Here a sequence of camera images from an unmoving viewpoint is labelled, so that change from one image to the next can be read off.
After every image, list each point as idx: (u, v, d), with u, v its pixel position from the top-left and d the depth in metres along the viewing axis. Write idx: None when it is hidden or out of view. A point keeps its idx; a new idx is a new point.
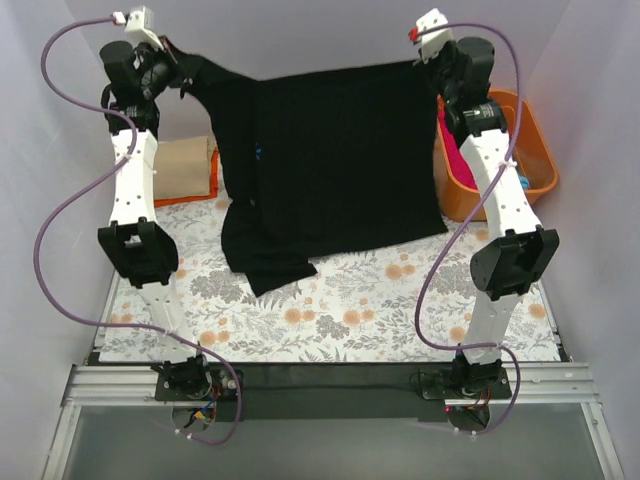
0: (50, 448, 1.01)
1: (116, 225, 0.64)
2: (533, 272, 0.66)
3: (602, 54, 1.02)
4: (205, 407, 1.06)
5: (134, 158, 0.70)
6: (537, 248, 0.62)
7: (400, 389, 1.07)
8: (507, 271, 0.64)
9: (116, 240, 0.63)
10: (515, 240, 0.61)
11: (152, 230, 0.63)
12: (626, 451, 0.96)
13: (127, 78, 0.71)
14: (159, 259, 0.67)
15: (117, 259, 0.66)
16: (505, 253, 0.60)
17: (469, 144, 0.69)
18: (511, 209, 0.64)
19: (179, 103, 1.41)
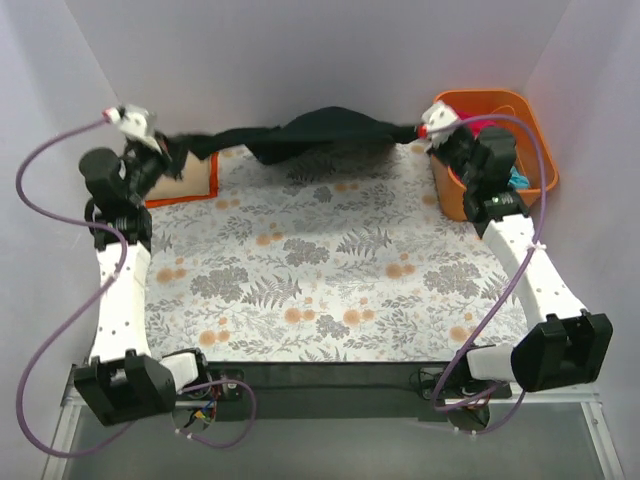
0: (50, 448, 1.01)
1: (98, 361, 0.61)
2: (585, 366, 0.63)
3: (605, 54, 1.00)
4: (205, 407, 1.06)
5: (123, 276, 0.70)
6: (588, 334, 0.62)
7: (401, 389, 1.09)
8: (554, 363, 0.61)
9: (96, 383, 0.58)
10: (557, 324, 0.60)
11: (140, 364, 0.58)
12: (626, 451, 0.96)
13: (114, 193, 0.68)
14: (151, 400, 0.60)
15: (105, 403, 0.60)
16: (550, 337, 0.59)
17: (491, 230, 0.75)
18: (549, 292, 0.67)
19: (178, 102, 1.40)
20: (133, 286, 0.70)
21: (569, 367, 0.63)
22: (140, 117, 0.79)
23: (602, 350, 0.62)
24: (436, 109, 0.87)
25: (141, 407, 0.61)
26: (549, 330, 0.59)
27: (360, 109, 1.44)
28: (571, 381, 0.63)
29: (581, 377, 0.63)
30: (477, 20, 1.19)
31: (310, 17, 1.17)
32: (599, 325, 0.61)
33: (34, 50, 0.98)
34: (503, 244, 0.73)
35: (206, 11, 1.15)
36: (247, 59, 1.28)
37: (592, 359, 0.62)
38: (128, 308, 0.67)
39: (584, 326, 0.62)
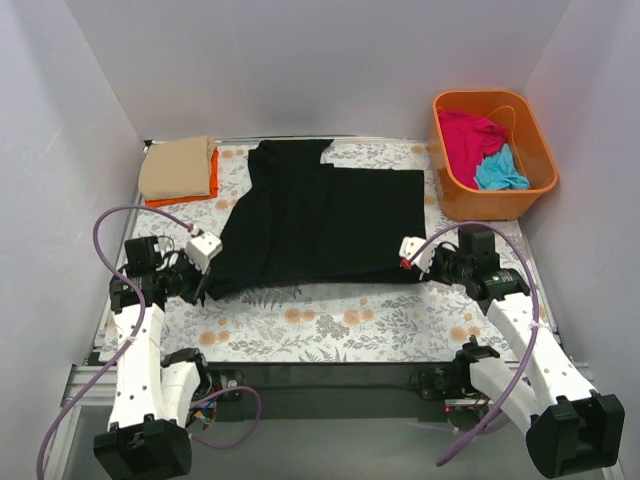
0: (50, 448, 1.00)
1: (116, 427, 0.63)
2: (602, 448, 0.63)
3: (605, 54, 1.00)
4: (205, 408, 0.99)
5: (138, 341, 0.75)
6: (601, 418, 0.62)
7: (401, 389, 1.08)
8: (570, 448, 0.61)
9: (114, 451, 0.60)
10: (569, 407, 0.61)
11: (158, 429, 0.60)
12: (627, 452, 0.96)
13: (144, 251, 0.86)
14: (170, 461, 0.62)
15: (122, 468, 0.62)
16: (563, 422, 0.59)
17: (496, 309, 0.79)
18: (557, 373, 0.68)
19: (178, 102, 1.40)
20: (148, 348, 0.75)
21: (585, 450, 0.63)
22: (214, 241, 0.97)
23: (617, 432, 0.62)
24: (406, 242, 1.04)
25: (159, 469, 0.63)
26: (560, 414, 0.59)
27: (359, 110, 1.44)
28: (587, 462, 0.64)
29: (598, 458, 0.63)
30: (477, 21, 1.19)
31: (309, 17, 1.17)
32: (611, 408, 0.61)
33: (36, 52, 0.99)
34: (505, 325, 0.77)
35: (207, 12, 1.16)
36: (247, 60, 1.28)
37: (607, 441, 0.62)
38: (143, 371, 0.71)
39: (597, 407, 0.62)
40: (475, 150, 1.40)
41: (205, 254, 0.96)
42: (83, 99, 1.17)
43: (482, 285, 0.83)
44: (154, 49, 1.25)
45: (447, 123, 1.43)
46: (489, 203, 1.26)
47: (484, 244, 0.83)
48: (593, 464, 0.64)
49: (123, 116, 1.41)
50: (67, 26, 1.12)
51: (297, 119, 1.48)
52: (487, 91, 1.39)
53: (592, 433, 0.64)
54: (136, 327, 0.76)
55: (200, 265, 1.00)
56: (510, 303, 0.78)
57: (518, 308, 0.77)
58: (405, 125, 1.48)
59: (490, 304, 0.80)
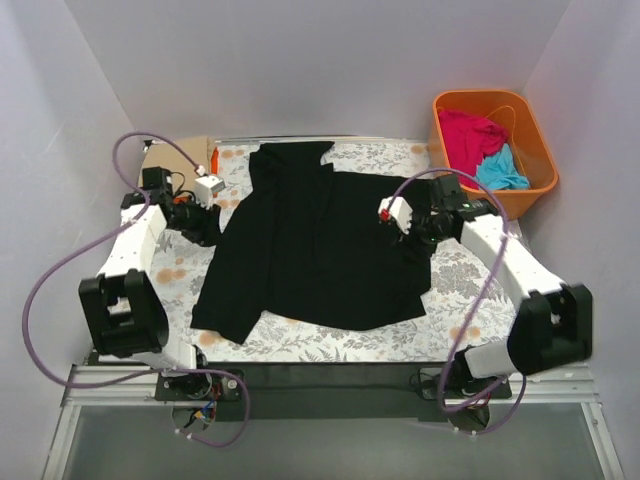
0: (50, 448, 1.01)
1: (103, 276, 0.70)
2: (577, 339, 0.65)
3: (606, 54, 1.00)
4: (205, 407, 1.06)
5: (138, 224, 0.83)
6: (572, 307, 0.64)
7: (400, 389, 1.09)
8: (545, 336, 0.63)
9: (97, 287, 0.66)
10: (541, 299, 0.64)
11: (139, 279, 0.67)
12: (627, 452, 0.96)
13: (159, 174, 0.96)
14: (141, 316, 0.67)
15: (99, 318, 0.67)
16: (536, 312, 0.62)
17: (469, 231, 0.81)
18: (528, 272, 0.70)
19: (178, 102, 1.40)
20: (145, 231, 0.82)
21: (562, 345, 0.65)
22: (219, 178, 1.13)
23: (589, 319, 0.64)
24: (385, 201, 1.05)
25: (131, 327, 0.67)
26: (534, 305, 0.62)
27: (359, 110, 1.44)
28: (569, 357, 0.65)
29: (576, 353, 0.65)
30: (477, 21, 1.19)
31: (309, 17, 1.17)
32: (579, 295, 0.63)
33: (35, 52, 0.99)
34: (479, 241, 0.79)
35: (206, 12, 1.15)
36: (247, 61, 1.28)
37: (581, 331, 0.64)
38: (137, 243, 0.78)
39: (568, 300, 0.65)
40: (476, 150, 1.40)
41: (208, 187, 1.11)
42: (82, 99, 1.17)
43: (454, 215, 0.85)
44: (153, 48, 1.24)
45: (447, 123, 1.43)
46: (490, 203, 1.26)
47: (452, 183, 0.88)
48: (573, 360, 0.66)
49: (122, 116, 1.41)
50: (67, 26, 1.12)
51: (297, 119, 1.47)
52: (487, 91, 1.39)
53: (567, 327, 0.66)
54: (137, 216, 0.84)
55: (204, 202, 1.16)
56: (480, 222, 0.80)
57: (490, 227, 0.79)
58: (405, 125, 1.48)
59: (463, 231, 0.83)
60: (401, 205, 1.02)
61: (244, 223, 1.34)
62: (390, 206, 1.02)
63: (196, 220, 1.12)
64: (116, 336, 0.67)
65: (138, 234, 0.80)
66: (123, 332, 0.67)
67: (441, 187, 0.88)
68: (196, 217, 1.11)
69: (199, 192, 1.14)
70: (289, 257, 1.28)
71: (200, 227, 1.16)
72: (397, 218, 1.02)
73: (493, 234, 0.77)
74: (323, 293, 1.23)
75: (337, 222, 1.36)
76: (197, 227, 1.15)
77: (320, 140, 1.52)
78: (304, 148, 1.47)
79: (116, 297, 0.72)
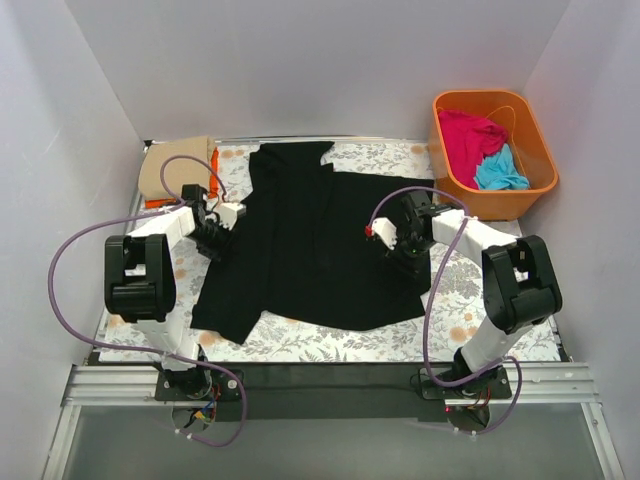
0: (50, 448, 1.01)
1: (129, 235, 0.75)
2: (542, 284, 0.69)
3: (606, 54, 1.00)
4: (205, 407, 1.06)
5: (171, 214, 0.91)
6: (530, 255, 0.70)
7: (400, 389, 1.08)
8: (511, 281, 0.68)
9: (122, 242, 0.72)
10: (500, 249, 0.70)
11: (159, 239, 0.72)
12: (628, 452, 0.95)
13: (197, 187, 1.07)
14: (154, 274, 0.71)
15: (115, 272, 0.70)
16: (494, 257, 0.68)
17: (440, 229, 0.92)
18: (486, 237, 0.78)
19: (177, 102, 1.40)
20: (174, 219, 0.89)
21: (532, 292, 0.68)
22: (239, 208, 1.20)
23: (548, 263, 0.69)
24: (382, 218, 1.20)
25: (141, 287, 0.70)
26: (492, 252, 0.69)
27: (359, 110, 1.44)
28: (542, 304, 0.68)
29: (546, 299, 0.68)
30: (477, 21, 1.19)
31: (309, 17, 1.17)
32: (533, 241, 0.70)
33: (35, 51, 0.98)
34: (446, 230, 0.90)
35: (205, 12, 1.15)
36: (246, 61, 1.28)
37: (544, 275, 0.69)
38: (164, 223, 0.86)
39: (525, 250, 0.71)
40: (476, 150, 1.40)
41: (235, 207, 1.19)
42: (83, 98, 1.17)
43: (425, 219, 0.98)
44: (153, 49, 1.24)
45: (447, 123, 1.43)
46: (490, 203, 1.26)
47: (420, 196, 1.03)
48: (547, 308, 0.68)
49: (123, 116, 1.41)
50: (67, 26, 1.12)
51: (297, 119, 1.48)
52: (487, 91, 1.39)
53: (532, 278, 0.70)
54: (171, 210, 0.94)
55: (227, 225, 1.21)
56: (445, 215, 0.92)
57: (454, 215, 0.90)
58: (404, 125, 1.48)
59: (433, 228, 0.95)
60: (384, 224, 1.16)
61: (244, 224, 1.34)
62: (374, 225, 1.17)
63: (217, 237, 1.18)
64: (125, 293, 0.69)
65: (167, 218, 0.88)
66: (132, 289, 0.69)
67: (412, 198, 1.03)
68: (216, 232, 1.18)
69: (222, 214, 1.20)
70: (290, 257, 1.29)
71: (217, 244, 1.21)
72: (380, 233, 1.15)
73: (457, 217, 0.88)
74: (323, 293, 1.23)
75: (337, 222, 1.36)
76: (215, 244, 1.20)
77: (320, 140, 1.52)
78: (304, 148, 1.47)
79: (134, 262, 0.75)
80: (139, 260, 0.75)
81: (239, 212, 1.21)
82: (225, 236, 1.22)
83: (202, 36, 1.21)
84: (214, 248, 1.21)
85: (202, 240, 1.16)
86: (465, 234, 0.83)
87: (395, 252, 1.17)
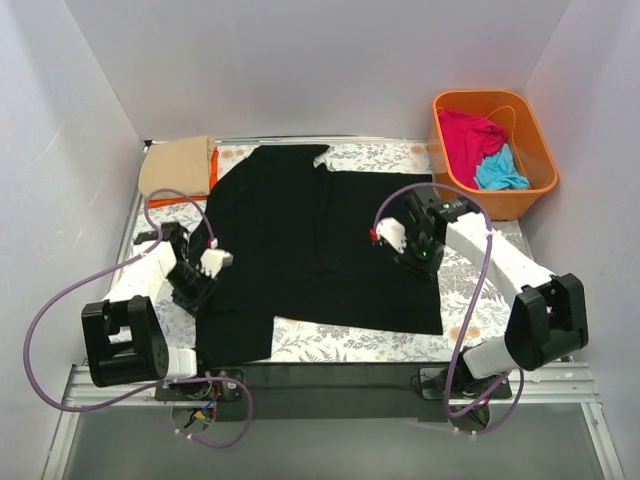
0: (50, 448, 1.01)
1: (108, 303, 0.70)
2: (572, 328, 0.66)
3: (607, 54, 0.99)
4: (205, 407, 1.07)
5: (148, 256, 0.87)
6: (563, 295, 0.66)
7: (400, 389, 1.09)
8: (545, 326, 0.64)
9: (100, 312, 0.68)
10: (534, 292, 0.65)
11: (141, 307, 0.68)
12: (628, 452, 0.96)
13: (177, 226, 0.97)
14: (142, 344, 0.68)
15: (99, 346, 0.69)
16: (531, 304, 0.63)
17: (453, 232, 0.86)
18: (517, 268, 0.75)
19: (177, 103, 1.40)
20: (153, 265, 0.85)
21: (560, 334, 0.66)
22: (227, 256, 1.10)
23: (582, 305, 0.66)
24: (387, 227, 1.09)
25: (131, 357, 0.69)
26: (528, 299, 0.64)
27: (360, 110, 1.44)
28: (567, 345, 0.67)
29: (573, 340, 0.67)
30: (476, 21, 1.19)
31: (309, 16, 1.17)
32: (569, 283, 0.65)
33: (35, 50, 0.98)
34: (462, 241, 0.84)
35: (204, 11, 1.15)
36: (247, 61, 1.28)
37: (576, 318, 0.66)
38: (144, 274, 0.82)
39: (558, 289, 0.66)
40: (475, 151, 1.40)
41: (218, 253, 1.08)
42: (82, 99, 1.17)
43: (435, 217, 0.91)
44: (153, 49, 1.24)
45: (447, 123, 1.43)
46: (490, 203, 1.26)
47: (427, 193, 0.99)
48: (569, 347, 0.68)
49: (123, 116, 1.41)
50: (67, 25, 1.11)
51: (297, 119, 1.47)
52: (487, 91, 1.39)
53: (560, 315, 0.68)
54: (149, 249, 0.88)
55: (210, 271, 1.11)
56: (462, 222, 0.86)
57: (469, 228, 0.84)
58: (404, 125, 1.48)
59: (447, 231, 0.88)
60: (391, 228, 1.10)
61: (244, 224, 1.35)
62: (379, 227, 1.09)
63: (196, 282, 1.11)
64: (114, 366, 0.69)
65: (146, 266, 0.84)
66: (121, 362, 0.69)
67: (417, 197, 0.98)
68: (195, 278, 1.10)
69: (205, 261, 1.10)
70: (289, 260, 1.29)
71: (193, 292, 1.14)
72: (387, 237, 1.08)
73: (480, 235, 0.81)
74: (323, 293, 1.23)
75: (336, 223, 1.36)
76: (193, 290, 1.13)
77: (319, 140, 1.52)
78: (304, 148, 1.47)
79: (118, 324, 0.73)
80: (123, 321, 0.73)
81: (226, 259, 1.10)
82: (203, 283, 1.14)
83: (202, 37, 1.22)
84: (191, 296, 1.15)
85: (178, 285, 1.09)
86: (493, 262, 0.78)
87: (405, 256, 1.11)
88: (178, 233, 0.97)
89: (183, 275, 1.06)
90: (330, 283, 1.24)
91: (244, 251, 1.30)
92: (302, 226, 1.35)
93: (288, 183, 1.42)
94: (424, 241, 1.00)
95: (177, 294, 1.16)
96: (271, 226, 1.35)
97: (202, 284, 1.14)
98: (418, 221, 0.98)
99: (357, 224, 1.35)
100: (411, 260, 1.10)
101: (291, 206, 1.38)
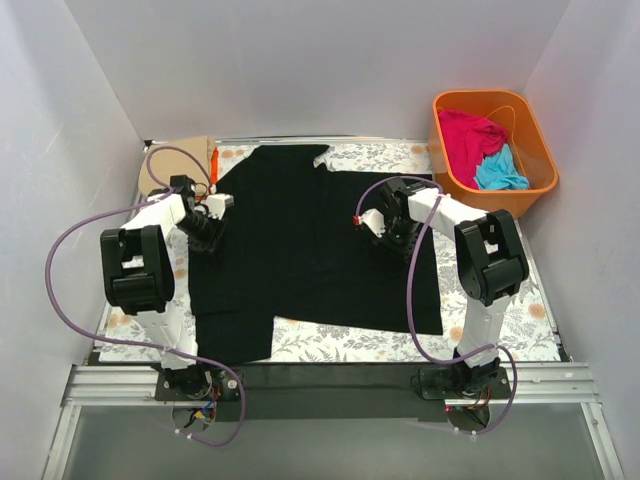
0: (50, 448, 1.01)
1: (124, 230, 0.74)
2: (510, 255, 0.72)
3: (608, 53, 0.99)
4: (205, 407, 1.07)
5: (162, 202, 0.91)
6: (499, 228, 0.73)
7: (401, 389, 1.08)
8: (482, 252, 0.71)
9: (117, 235, 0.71)
10: (471, 224, 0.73)
11: (153, 232, 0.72)
12: (628, 452, 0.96)
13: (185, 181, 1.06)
14: (153, 265, 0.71)
15: (112, 266, 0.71)
16: (466, 231, 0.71)
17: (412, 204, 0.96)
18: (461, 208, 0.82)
19: (177, 103, 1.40)
20: (166, 210, 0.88)
21: (501, 262, 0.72)
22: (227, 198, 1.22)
23: (516, 234, 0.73)
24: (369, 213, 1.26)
25: (140, 278, 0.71)
26: (463, 228, 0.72)
27: (360, 110, 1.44)
28: (512, 273, 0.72)
29: (515, 269, 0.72)
30: (476, 22, 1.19)
31: (309, 16, 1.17)
32: (501, 216, 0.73)
33: (35, 50, 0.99)
34: (422, 209, 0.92)
35: (205, 11, 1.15)
36: (247, 61, 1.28)
37: (512, 247, 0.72)
38: (158, 215, 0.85)
39: (494, 224, 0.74)
40: (475, 150, 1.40)
41: (220, 197, 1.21)
42: (82, 99, 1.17)
43: (401, 199, 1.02)
44: (152, 49, 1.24)
45: (447, 123, 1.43)
46: (490, 203, 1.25)
47: (397, 182, 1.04)
48: (514, 276, 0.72)
49: (122, 116, 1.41)
50: (66, 24, 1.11)
51: (297, 119, 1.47)
52: (487, 91, 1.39)
53: (502, 249, 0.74)
54: (163, 198, 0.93)
55: (216, 215, 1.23)
56: (420, 194, 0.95)
57: (426, 195, 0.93)
58: (405, 125, 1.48)
59: (410, 208, 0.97)
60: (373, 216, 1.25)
61: (244, 224, 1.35)
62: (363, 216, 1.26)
63: (206, 227, 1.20)
64: (124, 285, 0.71)
65: (159, 209, 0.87)
66: (132, 281, 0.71)
67: (388, 186, 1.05)
68: (205, 224, 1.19)
69: (210, 205, 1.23)
70: (290, 260, 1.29)
71: (206, 237, 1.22)
72: (369, 223, 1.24)
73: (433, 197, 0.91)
74: (323, 293, 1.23)
75: (336, 222, 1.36)
76: (205, 236, 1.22)
77: (319, 140, 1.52)
78: (303, 149, 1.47)
79: (131, 254, 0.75)
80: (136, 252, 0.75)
81: (227, 202, 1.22)
82: (213, 227, 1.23)
83: (203, 37, 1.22)
84: (205, 240, 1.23)
85: (191, 233, 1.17)
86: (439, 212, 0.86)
87: (384, 240, 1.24)
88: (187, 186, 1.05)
89: (194, 224, 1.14)
90: (330, 283, 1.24)
91: (244, 251, 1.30)
92: (302, 225, 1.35)
93: (288, 183, 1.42)
94: (397, 224, 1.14)
95: (191, 241, 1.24)
96: (271, 226, 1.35)
97: (213, 228, 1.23)
98: (389, 205, 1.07)
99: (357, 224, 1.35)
100: (387, 240, 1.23)
101: (292, 206, 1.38)
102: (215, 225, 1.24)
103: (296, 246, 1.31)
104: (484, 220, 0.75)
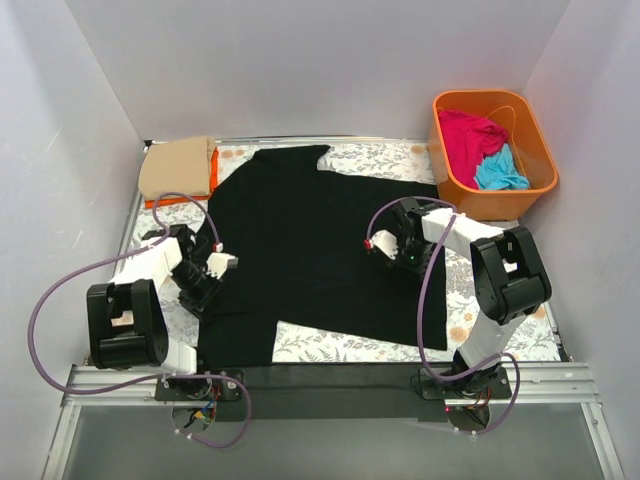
0: (50, 448, 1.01)
1: (112, 285, 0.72)
2: (531, 272, 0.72)
3: (608, 53, 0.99)
4: (205, 407, 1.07)
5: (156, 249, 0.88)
6: (518, 246, 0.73)
7: (400, 389, 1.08)
8: (501, 270, 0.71)
9: (104, 293, 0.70)
10: (488, 242, 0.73)
11: (144, 288, 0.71)
12: (627, 452, 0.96)
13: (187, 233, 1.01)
14: (143, 325, 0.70)
15: (101, 327, 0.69)
16: (483, 249, 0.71)
17: (427, 225, 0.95)
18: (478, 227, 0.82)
19: (177, 104, 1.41)
20: (158, 257, 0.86)
21: (521, 281, 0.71)
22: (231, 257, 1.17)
23: (535, 253, 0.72)
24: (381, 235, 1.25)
25: (131, 339, 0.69)
26: (481, 245, 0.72)
27: (360, 110, 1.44)
28: (532, 292, 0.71)
29: (536, 287, 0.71)
30: (476, 22, 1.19)
31: (309, 17, 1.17)
32: (519, 233, 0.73)
33: (35, 48, 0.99)
34: (436, 227, 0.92)
35: (205, 12, 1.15)
36: (247, 62, 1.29)
37: (532, 265, 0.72)
38: (149, 266, 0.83)
39: (512, 241, 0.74)
40: (476, 151, 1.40)
41: (224, 255, 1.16)
42: (82, 99, 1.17)
43: (415, 219, 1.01)
44: (153, 49, 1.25)
45: (447, 124, 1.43)
46: (489, 203, 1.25)
47: (411, 203, 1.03)
48: (535, 296, 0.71)
49: (123, 116, 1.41)
50: (67, 24, 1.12)
51: (297, 120, 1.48)
52: (487, 91, 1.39)
53: (521, 267, 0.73)
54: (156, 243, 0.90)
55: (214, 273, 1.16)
56: (434, 214, 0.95)
57: (441, 214, 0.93)
58: (404, 125, 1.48)
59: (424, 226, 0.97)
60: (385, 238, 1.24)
61: (245, 225, 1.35)
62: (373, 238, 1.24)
63: (200, 283, 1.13)
64: (112, 348, 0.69)
65: (150, 259, 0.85)
66: (120, 344, 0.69)
67: (402, 205, 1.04)
68: (200, 279, 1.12)
69: (212, 262, 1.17)
70: (290, 261, 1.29)
71: (197, 294, 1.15)
72: (380, 245, 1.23)
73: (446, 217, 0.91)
74: (323, 294, 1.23)
75: (336, 223, 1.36)
76: (196, 293, 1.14)
77: (319, 141, 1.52)
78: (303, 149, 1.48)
79: (120, 310, 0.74)
80: (125, 306, 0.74)
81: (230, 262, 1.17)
82: (209, 286, 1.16)
83: (203, 38, 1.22)
84: (196, 298, 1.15)
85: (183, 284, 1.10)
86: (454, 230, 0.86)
87: (397, 260, 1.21)
88: (185, 233, 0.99)
89: (188, 273, 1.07)
90: (330, 284, 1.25)
91: (245, 253, 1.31)
92: (302, 227, 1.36)
93: (288, 184, 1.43)
94: (411, 244, 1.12)
95: (183, 295, 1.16)
96: (271, 228, 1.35)
97: (207, 287, 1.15)
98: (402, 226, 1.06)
99: (357, 225, 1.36)
100: (401, 261, 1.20)
101: (292, 207, 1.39)
102: (211, 283, 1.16)
103: (296, 247, 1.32)
104: (501, 238, 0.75)
